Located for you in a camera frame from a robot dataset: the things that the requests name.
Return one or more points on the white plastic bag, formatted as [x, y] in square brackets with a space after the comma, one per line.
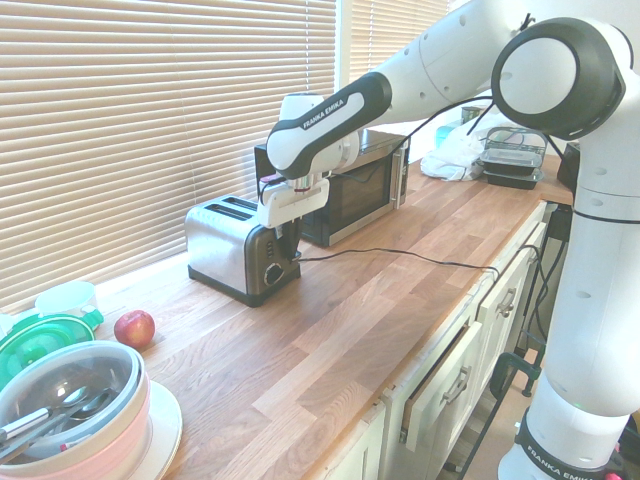
[450, 160]

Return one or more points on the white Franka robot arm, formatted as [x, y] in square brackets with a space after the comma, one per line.
[590, 300]

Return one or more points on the metal can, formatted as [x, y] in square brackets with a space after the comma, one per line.
[472, 115]

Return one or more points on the black box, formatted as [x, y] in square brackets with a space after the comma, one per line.
[567, 167]

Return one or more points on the metal utensil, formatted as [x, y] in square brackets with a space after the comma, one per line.
[30, 419]

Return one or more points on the red apple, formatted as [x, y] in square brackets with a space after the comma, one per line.
[134, 329]

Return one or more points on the green plastic lid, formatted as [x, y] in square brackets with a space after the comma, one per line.
[30, 345]

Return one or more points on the pink bowl with utensils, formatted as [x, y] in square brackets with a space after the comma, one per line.
[60, 375]

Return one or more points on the green clamp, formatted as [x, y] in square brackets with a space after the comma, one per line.
[515, 367]

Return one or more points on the black and steel microwave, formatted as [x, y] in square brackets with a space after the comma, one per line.
[360, 195]

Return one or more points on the white open drawer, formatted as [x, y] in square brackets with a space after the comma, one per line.
[445, 360]

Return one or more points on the white cup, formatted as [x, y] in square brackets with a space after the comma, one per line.
[65, 297]

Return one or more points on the black food container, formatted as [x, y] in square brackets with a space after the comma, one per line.
[510, 160]
[515, 179]

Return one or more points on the teal bottle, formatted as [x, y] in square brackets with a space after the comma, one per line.
[444, 136]

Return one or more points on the stainless steel two-slot toaster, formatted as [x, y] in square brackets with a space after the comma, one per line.
[220, 245]

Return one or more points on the white plate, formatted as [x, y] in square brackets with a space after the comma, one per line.
[167, 430]

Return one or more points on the beige window blind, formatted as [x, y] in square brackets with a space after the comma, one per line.
[395, 35]
[150, 125]

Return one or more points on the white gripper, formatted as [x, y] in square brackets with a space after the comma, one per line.
[295, 205]

